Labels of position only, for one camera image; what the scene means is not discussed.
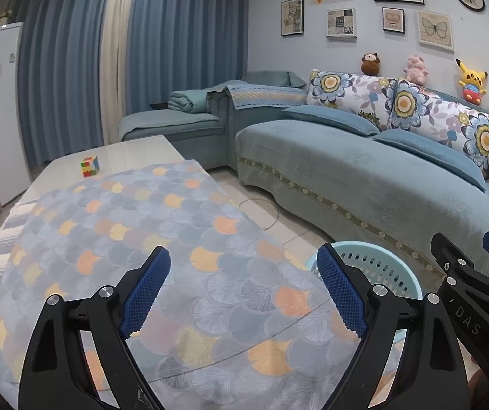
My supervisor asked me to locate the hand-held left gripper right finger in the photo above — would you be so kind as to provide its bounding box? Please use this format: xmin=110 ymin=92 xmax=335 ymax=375
xmin=317 ymin=243 xmax=471 ymax=410

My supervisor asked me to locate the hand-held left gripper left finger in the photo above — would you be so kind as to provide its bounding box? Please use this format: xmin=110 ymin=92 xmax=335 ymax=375
xmin=18 ymin=245 xmax=172 ymax=410

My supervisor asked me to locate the light blue mesh basket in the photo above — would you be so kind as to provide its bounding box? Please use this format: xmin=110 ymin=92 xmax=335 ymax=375
xmin=306 ymin=241 xmax=423 ymax=304

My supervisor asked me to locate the scale-pattern tablecloth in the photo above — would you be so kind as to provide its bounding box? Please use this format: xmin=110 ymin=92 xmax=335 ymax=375
xmin=0 ymin=160 xmax=403 ymax=410

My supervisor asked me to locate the plain blue cushion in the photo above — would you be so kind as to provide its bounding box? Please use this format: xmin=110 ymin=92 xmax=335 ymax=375
xmin=372 ymin=130 xmax=486 ymax=191
xmin=282 ymin=106 xmax=381 ymax=136

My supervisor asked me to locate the floral cushion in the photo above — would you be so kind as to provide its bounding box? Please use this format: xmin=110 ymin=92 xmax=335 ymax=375
xmin=453 ymin=111 xmax=489 ymax=167
xmin=306 ymin=69 xmax=399 ymax=131
xmin=387 ymin=78 xmax=467 ymax=146

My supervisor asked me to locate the teal sofa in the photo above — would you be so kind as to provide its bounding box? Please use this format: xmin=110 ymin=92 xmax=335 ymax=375
xmin=118 ymin=70 xmax=489 ymax=304

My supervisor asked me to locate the colourful puzzle cube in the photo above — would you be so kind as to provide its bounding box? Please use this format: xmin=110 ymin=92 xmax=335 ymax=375
xmin=80 ymin=155 xmax=101 ymax=178

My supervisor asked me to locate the yellow plush toy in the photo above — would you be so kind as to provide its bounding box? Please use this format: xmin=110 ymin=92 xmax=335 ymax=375
xmin=456 ymin=58 xmax=488 ymax=105

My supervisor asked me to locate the folded teal blanket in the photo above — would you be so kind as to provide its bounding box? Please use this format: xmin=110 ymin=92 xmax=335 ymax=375
xmin=168 ymin=89 xmax=219 ymax=114

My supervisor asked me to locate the pink pig plush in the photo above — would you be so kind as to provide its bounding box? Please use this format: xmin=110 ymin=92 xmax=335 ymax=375
xmin=404 ymin=55 xmax=429 ymax=85

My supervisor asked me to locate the teal striped armrest cover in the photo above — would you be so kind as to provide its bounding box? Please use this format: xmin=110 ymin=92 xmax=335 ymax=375
xmin=225 ymin=84 xmax=309 ymax=109

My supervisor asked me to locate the brown monkey plush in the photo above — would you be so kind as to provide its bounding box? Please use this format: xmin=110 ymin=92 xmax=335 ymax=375
xmin=361 ymin=52 xmax=382 ymax=75

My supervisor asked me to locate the white refrigerator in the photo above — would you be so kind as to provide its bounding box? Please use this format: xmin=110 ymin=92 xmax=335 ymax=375
xmin=0 ymin=22 xmax=31 ymax=208

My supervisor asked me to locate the blue curtain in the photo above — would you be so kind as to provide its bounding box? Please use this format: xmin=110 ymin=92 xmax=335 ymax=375
xmin=125 ymin=0 xmax=254 ymax=116
xmin=11 ymin=0 xmax=114 ymax=169

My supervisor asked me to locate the beige curtain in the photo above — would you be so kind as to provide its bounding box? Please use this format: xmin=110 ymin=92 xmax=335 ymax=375
xmin=99 ymin=0 xmax=142 ymax=144

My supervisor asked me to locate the thin cable loop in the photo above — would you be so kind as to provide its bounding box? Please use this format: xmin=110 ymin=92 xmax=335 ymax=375
xmin=240 ymin=199 xmax=279 ymax=231

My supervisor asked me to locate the butterfly picture frame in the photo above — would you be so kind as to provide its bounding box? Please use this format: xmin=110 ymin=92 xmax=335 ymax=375
xmin=416 ymin=9 xmax=456 ymax=52

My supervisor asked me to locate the crown picture frame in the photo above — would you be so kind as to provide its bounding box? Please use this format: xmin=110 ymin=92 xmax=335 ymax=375
xmin=382 ymin=7 xmax=405 ymax=35

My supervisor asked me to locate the white collage picture frame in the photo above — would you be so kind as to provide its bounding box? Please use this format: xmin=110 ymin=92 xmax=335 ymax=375
xmin=326 ymin=7 xmax=358 ymax=39

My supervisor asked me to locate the tall dark picture frame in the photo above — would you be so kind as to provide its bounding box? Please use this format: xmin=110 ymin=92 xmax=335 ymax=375
xmin=281 ymin=0 xmax=305 ymax=37

